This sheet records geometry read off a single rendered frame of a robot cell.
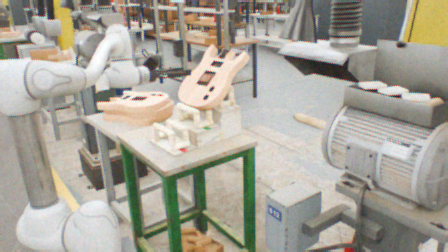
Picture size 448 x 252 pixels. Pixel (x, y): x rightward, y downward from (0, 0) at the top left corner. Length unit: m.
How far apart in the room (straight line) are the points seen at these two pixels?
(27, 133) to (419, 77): 1.29
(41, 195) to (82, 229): 0.20
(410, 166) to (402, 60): 0.35
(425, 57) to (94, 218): 1.24
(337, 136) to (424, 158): 0.28
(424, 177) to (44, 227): 1.30
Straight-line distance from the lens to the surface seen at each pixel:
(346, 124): 1.30
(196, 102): 2.09
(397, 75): 1.36
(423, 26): 2.22
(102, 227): 1.57
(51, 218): 1.64
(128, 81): 1.88
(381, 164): 1.23
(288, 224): 1.25
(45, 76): 1.34
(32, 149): 1.54
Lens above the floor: 1.77
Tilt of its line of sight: 21 degrees down
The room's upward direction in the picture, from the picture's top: 2 degrees counter-clockwise
